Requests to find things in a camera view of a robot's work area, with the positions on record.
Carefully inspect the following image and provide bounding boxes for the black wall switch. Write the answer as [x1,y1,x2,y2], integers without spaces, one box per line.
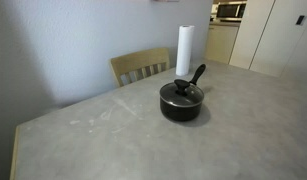
[295,15,306,26]

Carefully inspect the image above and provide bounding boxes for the wooden chair with slatted back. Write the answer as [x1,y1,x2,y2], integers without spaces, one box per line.
[110,47,171,88]

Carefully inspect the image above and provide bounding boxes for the white tall cabinet doors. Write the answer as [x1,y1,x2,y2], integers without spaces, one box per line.
[228,0,307,78]

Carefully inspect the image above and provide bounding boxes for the glass lid with black knob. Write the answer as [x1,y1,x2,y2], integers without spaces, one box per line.
[159,78,205,108]

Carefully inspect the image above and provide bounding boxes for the white paper towel roll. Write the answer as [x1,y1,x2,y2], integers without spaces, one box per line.
[175,24,196,77]

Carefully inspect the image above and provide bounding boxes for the black saucepan with handle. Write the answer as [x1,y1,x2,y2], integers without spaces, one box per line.
[159,63,207,123]

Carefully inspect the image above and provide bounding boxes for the black microwave oven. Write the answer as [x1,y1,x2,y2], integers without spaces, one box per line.
[215,1,247,21]

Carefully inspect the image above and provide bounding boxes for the beige kitchen cabinet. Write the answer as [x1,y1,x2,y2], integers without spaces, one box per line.
[204,23,241,65]

